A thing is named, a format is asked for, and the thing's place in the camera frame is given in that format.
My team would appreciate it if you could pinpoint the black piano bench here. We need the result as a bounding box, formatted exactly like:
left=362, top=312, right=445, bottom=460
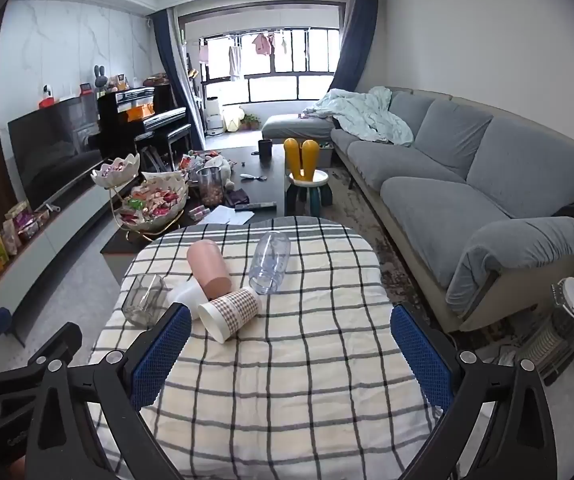
left=134, top=125, right=192, bottom=171

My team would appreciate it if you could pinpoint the grey glass cup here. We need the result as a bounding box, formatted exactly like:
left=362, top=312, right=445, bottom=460
left=122, top=274, right=169, bottom=327

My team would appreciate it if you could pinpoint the white electric heater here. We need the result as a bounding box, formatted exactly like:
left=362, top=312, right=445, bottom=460
left=520, top=276, right=574, bottom=386

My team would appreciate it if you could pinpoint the clear plastic cup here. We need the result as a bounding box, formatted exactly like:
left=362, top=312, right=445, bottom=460
left=248, top=230, right=291, bottom=295

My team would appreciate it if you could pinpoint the small white cup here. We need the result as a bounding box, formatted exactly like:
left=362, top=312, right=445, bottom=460
left=167, top=280, right=208, bottom=321

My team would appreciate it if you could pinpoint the blue curtain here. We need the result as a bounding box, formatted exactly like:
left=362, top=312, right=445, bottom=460
left=151, top=9, right=207, bottom=151
left=328, top=0, right=379, bottom=95

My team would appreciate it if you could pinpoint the grey television cabinet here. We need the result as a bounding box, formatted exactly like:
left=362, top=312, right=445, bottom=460
left=0, top=185, right=118, bottom=346

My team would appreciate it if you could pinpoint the dark coffee table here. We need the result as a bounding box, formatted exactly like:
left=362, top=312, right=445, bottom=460
left=101, top=146, right=292, bottom=261

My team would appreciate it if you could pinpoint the white paper sheet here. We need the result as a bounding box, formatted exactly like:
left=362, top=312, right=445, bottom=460
left=201, top=205, right=255, bottom=226

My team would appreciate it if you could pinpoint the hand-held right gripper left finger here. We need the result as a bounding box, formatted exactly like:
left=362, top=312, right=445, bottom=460
left=27, top=304, right=193, bottom=480

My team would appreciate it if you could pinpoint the white plush toy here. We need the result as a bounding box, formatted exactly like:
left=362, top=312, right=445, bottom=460
left=204, top=156, right=235, bottom=191

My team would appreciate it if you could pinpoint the black television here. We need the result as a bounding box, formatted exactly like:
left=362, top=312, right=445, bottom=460
left=8, top=94, right=105, bottom=211

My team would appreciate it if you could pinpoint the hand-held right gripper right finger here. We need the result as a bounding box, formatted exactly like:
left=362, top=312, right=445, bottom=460
left=389, top=302, right=560, bottom=480

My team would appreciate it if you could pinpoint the white air purifier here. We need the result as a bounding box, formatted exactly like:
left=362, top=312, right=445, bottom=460
left=205, top=96, right=224, bottom=133

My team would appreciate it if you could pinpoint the light green blanket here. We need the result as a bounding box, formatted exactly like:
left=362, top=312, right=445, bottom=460
left=303, top=86, right=414, bottom=148

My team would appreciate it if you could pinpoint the glass jar with nuts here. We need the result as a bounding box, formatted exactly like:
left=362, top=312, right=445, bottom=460
left=196, top=167, right=225, bottom=207

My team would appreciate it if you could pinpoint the grey sofa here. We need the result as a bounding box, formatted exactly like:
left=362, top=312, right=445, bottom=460
left=262, top=87, right=574, bottom=333

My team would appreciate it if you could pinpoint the black piano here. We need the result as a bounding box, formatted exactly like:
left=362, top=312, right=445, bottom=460
left=88, top=84, right=193, bottom=161

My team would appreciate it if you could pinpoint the brown plaid paper cup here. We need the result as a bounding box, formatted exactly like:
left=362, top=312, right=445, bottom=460
left=197, top=286, right=263, bottom=344

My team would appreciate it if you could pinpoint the pink cup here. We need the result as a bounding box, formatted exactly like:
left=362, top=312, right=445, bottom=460
left=187, top=239, right=233, bottom=302

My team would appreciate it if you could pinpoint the checked tablecloth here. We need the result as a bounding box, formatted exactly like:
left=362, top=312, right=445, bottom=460
left=88, top=216, right=443, bottom=480

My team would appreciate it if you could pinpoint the tiered shell snack stand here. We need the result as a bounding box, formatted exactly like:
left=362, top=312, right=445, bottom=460
left=91, top=152, right=190, bottom=235

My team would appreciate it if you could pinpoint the yellow rabbit ear stool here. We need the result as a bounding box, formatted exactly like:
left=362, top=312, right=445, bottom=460
left=283, top=138, right=331, bottom=209

